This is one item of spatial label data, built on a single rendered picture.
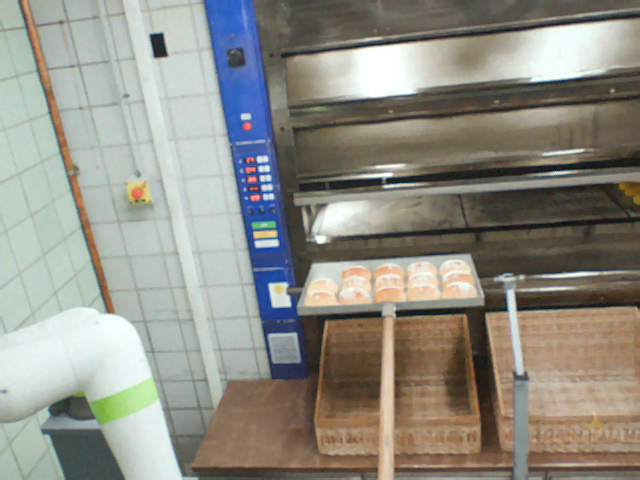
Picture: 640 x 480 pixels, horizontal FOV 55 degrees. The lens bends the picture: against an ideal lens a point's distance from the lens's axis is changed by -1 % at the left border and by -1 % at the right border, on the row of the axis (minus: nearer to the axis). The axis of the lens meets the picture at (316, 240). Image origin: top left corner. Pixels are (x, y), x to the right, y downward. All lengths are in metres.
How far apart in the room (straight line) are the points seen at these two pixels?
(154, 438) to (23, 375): 0.24
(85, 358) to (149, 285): 1.55
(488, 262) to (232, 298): 1.02
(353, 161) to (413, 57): 0.41
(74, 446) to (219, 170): 1.15
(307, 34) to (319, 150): 0.40
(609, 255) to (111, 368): 1.88
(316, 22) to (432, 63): 0.41
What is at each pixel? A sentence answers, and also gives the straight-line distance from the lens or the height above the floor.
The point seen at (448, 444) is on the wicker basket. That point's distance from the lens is 2.22.
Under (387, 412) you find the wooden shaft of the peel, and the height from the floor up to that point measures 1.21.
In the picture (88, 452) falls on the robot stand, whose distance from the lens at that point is 1.66.
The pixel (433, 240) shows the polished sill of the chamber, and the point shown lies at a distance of 2.35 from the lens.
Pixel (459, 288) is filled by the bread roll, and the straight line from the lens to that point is 1.86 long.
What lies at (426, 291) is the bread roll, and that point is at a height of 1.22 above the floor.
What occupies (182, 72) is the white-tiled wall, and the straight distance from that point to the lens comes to 2.32.
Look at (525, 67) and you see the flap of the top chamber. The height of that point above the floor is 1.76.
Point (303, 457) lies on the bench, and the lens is 2.28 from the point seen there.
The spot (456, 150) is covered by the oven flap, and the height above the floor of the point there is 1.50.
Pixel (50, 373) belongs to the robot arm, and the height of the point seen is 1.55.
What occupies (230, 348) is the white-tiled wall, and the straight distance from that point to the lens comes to 2.69.
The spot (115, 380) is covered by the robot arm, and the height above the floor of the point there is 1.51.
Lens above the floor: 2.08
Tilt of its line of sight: 22 degrees down
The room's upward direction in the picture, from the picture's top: 8 degrees counter-clockwise
